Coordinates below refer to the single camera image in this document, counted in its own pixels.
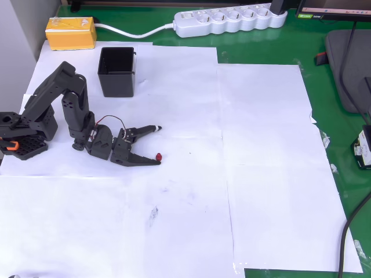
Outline thick black cable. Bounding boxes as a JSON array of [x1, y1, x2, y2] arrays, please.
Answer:
[[337, 192, 371, 278]]

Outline red servo wire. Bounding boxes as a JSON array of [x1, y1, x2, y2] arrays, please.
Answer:
[[92, 115, 128, 142]]

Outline green desk mat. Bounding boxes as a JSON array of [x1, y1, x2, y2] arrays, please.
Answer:
[[57, 4, 371, 278]]

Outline white power strip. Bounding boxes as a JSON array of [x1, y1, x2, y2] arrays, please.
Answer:
[[173, 3, 288, 38]]

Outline black monitor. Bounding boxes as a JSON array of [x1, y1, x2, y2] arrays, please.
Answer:
[[295, 0, 371, 23]]

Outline black square container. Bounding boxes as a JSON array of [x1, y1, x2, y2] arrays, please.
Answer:
[[97, 46, 137, 98]]

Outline white power cable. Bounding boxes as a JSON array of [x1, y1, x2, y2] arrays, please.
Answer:
[[94, 22, 176, 39]]

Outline grey laptop sleeve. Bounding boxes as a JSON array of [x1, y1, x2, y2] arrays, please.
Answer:
[[314, 28, 371, 114]]

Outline orange black clamp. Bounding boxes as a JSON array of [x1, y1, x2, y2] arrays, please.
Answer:
[[0, 138, 20, 151]]

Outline yellow cardboard box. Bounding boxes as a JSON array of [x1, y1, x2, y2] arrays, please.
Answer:
[[45, 16, 97, 52]]

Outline small black white device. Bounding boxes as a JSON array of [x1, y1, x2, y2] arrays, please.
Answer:
[[351, 125, 371, 170]]

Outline black power plug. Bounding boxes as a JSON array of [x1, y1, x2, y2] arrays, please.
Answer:
[[270, 0, 288, 16]]

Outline taped white paper sheets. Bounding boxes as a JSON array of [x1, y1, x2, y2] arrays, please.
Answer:
[[0, 40, 363, 278]]

